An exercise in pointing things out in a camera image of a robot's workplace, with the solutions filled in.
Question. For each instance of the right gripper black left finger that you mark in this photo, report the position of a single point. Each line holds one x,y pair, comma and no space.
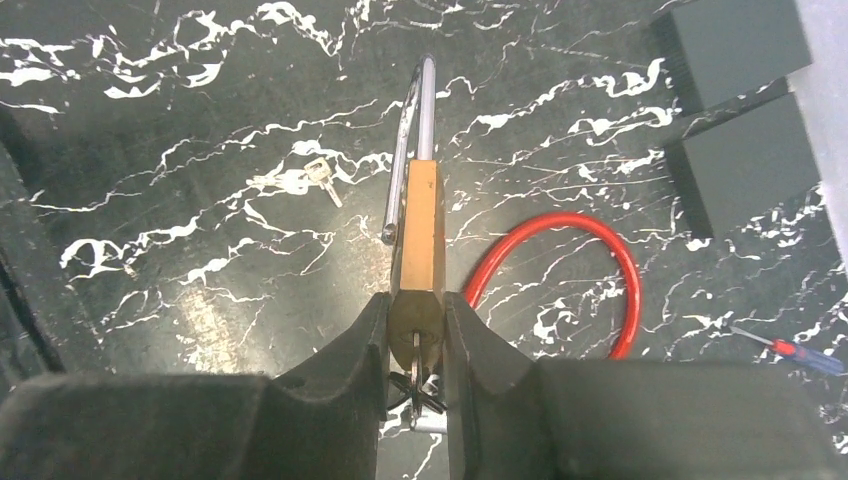
319,420

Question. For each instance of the brass padlock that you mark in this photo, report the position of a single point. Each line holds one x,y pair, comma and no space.
414,226

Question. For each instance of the black box left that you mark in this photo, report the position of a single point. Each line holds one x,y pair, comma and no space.
717,50

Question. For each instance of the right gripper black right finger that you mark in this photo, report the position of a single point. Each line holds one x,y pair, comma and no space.
511,417

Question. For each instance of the red cable bike lock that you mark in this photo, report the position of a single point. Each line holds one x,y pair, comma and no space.
561,284

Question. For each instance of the black box right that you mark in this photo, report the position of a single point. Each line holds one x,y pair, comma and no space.
742,167

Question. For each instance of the black box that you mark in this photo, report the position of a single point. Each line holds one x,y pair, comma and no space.
742,167
717,50

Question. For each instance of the red blue screwdriver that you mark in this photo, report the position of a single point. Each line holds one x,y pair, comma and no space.
804,356

